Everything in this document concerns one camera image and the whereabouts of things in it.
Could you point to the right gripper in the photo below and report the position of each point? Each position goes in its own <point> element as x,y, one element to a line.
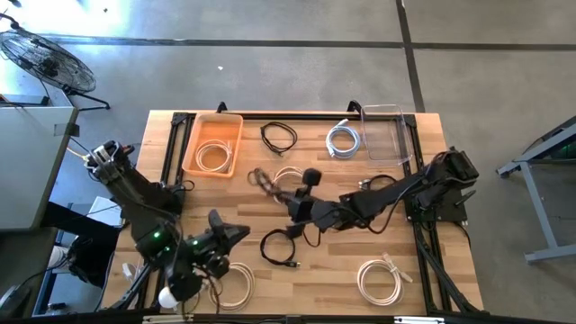
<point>310,211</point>

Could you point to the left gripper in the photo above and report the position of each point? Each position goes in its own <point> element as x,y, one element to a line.
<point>218,253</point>

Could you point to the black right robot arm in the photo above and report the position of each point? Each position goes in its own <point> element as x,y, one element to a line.
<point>382,198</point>

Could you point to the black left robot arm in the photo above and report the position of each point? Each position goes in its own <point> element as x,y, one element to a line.
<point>135,198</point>

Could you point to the white globe lamp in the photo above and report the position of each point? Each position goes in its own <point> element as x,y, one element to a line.
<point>168,298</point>

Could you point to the orange plastic bin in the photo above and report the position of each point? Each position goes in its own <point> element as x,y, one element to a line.
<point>211,128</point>

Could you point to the black clamp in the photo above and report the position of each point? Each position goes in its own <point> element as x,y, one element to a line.
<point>353,105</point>
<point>221,108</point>

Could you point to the clear plastic bin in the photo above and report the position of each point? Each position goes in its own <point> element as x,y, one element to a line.
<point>387,135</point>

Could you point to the white box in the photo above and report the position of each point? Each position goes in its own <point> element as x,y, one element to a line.
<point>108,213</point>

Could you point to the grey table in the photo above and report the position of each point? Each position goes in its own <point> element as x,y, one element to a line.
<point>31,166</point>

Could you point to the black floor fan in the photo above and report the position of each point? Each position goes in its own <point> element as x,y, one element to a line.
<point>45,60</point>

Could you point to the black aluminium table frame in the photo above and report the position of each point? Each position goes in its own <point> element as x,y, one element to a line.
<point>292,117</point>

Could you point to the silver bracket plate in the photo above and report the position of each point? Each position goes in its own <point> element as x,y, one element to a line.
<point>418,320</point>
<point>166,319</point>

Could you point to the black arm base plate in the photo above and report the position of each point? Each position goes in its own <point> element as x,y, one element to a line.
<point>445,216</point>

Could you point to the grey metal table frame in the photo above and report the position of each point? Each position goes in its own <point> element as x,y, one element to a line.
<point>553,253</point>

